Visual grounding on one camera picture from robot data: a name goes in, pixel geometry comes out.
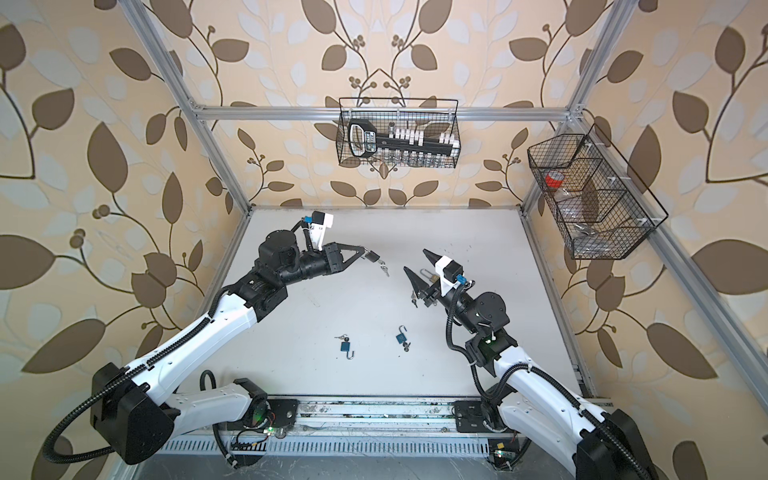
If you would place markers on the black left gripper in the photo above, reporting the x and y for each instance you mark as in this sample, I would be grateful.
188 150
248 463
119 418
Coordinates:
331 259

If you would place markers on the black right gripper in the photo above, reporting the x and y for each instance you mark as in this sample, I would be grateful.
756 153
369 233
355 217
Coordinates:
424 292

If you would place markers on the black padlock with keys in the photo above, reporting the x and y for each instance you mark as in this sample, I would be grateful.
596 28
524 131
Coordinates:
373 257

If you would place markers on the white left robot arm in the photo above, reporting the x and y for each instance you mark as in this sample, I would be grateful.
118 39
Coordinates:
145 411

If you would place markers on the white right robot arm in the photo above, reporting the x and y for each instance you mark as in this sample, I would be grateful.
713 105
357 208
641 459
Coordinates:
587 440

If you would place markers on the blue padlock with keys right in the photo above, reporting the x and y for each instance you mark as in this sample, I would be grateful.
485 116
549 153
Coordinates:
402 338

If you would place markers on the blue padlock with keys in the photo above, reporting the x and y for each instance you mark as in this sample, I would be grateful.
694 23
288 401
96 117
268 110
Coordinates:
402 338
345 346

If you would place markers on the blue padlock with keys left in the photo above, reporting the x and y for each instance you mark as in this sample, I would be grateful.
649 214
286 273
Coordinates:
345 346

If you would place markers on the red capped clear bottle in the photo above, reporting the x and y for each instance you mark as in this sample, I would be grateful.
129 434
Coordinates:
564 196

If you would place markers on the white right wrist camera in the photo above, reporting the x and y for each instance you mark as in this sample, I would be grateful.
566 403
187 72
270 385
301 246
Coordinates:
450 273

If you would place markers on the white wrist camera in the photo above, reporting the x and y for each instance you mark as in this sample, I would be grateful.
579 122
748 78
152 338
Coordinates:
314 227
450 273

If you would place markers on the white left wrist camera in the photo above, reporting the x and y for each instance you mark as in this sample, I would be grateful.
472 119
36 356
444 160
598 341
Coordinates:
314 227

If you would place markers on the black wire basket rear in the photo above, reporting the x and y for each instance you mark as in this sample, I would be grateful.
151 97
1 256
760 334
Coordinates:
432 114

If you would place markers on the black wire basket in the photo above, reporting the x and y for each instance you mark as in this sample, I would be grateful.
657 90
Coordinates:
600 195
432 114

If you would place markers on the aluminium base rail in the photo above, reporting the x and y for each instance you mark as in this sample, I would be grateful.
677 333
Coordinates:
368 426

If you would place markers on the black wire basket right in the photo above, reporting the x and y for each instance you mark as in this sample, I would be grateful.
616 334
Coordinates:
600 195

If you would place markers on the aluminium frame profile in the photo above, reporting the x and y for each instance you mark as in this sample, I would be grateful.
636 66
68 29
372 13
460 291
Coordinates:
741 349

